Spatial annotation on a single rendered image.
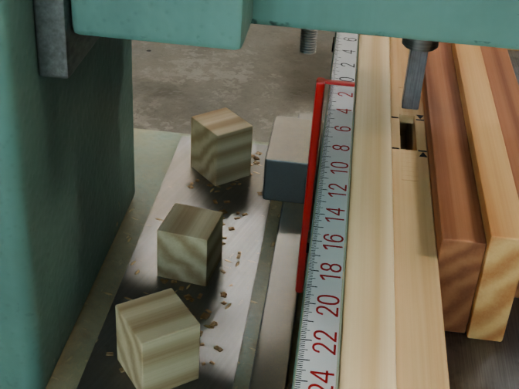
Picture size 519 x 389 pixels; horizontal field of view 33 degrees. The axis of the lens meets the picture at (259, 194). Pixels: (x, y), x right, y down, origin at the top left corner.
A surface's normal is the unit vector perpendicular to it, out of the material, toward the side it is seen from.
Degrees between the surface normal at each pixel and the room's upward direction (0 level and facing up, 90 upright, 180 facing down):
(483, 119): 0
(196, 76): 0
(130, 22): 90
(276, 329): 0
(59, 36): 90
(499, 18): 90
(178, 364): 90
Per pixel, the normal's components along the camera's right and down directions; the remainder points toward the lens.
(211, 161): -0.81, 0.27
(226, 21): -0.12, 0.52
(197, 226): 0.06, -0.85
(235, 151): 0.59, 0.46
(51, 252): 0.99, 0.11
